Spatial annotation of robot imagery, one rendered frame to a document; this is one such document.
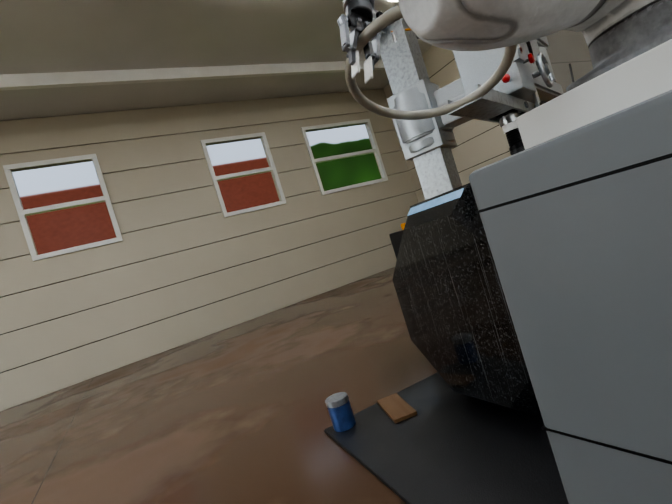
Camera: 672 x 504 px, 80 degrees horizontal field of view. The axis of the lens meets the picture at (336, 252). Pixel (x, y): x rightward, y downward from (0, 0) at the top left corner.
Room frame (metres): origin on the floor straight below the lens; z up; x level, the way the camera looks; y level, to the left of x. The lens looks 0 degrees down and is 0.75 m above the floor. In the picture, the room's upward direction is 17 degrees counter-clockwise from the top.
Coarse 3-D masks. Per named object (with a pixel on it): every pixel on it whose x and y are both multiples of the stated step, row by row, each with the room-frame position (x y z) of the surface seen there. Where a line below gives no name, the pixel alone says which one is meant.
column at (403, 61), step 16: (400, 32) 2.43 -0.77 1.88; (384, 48) 2.50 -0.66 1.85; (400, 48) 2.45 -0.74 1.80; (416, 48) 2.51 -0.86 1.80; (384, 64) 2.52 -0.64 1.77; (400, 64) 2.46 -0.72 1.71; (416, 64) 2.44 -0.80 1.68; (400, 80) 2.48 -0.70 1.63; (416, 80) 2.42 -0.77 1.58; (416, 160) 2.51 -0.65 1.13; (432, 160) 2.46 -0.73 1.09; (448, 160) 2.47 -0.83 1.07; (432, 176) 2.47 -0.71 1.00; (448, 176) 2.42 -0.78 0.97; (432, 192) 2.49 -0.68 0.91
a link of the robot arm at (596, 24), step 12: (612, 0) 0.48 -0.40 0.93; (624, 0) 0.48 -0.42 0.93; (636, 0) 0.47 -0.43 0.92; (648, 0) 0.47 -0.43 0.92; (600, 12) 0.49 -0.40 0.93; (612, 12) 0.50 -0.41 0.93; (624, 12) 0.49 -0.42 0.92; (588, 24) 0.52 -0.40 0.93; (600, 24) 0.52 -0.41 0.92; (612, 24) 0.50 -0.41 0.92; (588, 36) 0.55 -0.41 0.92
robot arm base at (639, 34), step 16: (640, 16) 0.48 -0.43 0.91; (656, 16) 0.47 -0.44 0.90; (608, 32) 0.51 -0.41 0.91; (624, 32) 0.49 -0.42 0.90; (640, 32) 0.48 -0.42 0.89; (656, 32) 0.47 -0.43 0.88; (592, 48) 0.55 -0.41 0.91; (608, 48) 0.51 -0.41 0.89; (624, 48) 0.50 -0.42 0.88; (640, 48) 0.48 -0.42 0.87; (592, 64) 0.56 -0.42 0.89; (608, 64) 0.51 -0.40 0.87; (576, 80) 0.54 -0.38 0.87
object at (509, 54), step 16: (384, 16) 1.00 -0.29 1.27; (400, 16) 0.99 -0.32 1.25; (368, 32) 1.04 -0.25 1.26; (512, 48) 1.11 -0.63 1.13; (352, 80) 1.21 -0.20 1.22; (496, 80) 1.23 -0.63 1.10; (480, 96) 1.30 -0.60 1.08; (384, 112) 1.37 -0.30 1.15; (400, 112) 1.39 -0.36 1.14; (416, 112) 1.40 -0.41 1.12; (432, 112) 1.39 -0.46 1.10; (448, 112) 1.38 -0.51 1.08
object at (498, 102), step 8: (488, 96) 1.35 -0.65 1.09; (496, 96) 1.42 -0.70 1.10; (504, 96) 1.49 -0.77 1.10; (512, 96) 1.57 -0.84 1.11; (472, 104) 1.35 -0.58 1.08; (480, 104) 1.38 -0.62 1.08; (488, 104) 1.41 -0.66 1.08; (496, 104) 1.44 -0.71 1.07; (504, 104) 1.47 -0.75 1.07; (512, 104) 1.54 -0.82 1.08; (520, 104) 1.63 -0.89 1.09; (528, 104) 1.72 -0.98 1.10; (456, 112) 1.39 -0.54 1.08; (464, 112) 1.42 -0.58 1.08; (472, 112) 1.45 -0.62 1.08; (480, 112) 1.48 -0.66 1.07; (488, 112) 1.52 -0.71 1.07; (496, 112) 1.56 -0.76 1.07; (520, 112) 1.82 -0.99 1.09; (488, 120) 1.65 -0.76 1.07; (496, 120) 1.71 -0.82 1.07
